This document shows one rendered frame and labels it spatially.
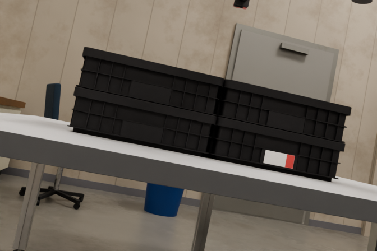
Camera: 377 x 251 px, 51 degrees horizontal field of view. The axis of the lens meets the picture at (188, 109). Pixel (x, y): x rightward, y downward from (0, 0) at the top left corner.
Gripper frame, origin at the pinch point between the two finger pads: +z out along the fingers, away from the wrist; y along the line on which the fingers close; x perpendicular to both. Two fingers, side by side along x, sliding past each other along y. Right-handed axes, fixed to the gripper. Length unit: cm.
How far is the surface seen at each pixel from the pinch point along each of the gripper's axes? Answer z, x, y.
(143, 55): 258, -28, -4
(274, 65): 254, 124, -26
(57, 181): 161, -83, 131
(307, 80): 254, 169, -17
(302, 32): 260, 154, -74
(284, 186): -124, -17, 74
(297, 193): -124, -15, 75
